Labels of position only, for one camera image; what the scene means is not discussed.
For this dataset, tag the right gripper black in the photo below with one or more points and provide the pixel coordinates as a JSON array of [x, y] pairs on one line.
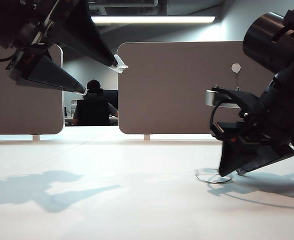
[[251, 135]]

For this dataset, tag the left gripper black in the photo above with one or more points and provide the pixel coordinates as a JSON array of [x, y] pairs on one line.
[[40, 22]]

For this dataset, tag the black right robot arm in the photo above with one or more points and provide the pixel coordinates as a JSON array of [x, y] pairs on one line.
[[271, 45]]

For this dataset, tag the grey partition panel with hook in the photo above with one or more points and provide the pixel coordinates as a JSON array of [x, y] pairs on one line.
[[166, 87]]

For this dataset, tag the seated person in dark cap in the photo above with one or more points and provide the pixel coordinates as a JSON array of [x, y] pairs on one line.
[[93, 86]]

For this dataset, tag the black computer monitor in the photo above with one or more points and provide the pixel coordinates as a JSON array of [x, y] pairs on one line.
[[111, 98]]

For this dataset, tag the black office chair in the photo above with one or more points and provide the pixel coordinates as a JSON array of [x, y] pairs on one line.
[[93, 112]]

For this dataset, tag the plain grey partition panel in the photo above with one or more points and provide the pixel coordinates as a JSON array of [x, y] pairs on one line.
[[24, 110]]

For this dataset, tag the long ceiling light strip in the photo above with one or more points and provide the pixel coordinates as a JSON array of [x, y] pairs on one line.
[[151, 19]]

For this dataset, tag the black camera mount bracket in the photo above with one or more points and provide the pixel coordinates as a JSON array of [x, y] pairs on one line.
[[241, 98]]

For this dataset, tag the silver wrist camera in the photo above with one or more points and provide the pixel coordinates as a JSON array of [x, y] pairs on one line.
[[212, 98]]

